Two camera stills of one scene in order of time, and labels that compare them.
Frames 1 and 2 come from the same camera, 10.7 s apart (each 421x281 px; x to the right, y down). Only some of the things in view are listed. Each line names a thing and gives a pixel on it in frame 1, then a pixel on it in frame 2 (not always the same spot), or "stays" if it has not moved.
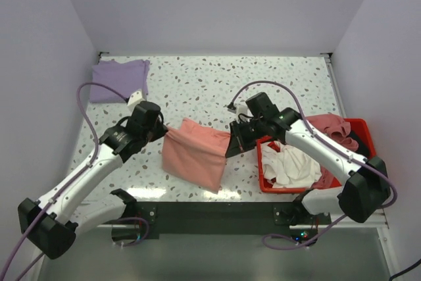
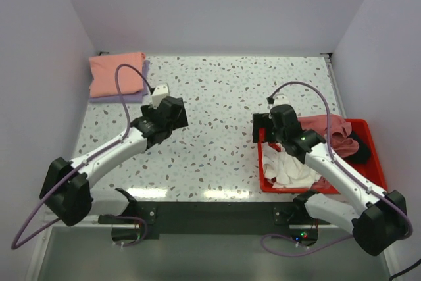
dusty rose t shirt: x=335 y=127 stays
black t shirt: x=362 y=149 stays
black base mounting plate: x=220 y=218 stays
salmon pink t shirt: x=196 y=154 -> x=102 y=76
